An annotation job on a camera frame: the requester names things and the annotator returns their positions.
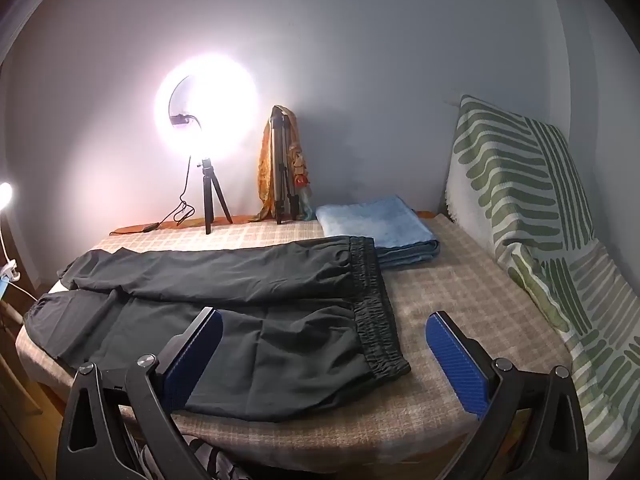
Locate white clip lamp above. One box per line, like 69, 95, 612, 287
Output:
0, 182, 23, 301

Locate black pants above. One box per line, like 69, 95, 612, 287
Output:
22, 235, 412, 423

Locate black ring light cable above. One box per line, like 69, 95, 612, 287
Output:
145, 155, 197, 233

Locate silver folded tripod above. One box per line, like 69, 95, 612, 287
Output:
269, 105, 301, 225

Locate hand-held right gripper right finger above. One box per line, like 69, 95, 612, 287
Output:
424, 311, 591, 480

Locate striped clothing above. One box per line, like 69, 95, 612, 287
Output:
130, 440, 251, 480

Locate wooden bed edge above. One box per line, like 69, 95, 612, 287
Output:
110, 210, 321, 237

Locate white lamp cable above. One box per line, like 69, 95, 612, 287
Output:
5, 277, 38, 298

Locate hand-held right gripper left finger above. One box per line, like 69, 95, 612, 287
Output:
56, 306, 224, 480

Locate folded light blue towel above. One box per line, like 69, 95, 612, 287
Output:
315, 195, 442, 271

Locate black tripod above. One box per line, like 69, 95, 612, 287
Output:
197, 157, 234, 236

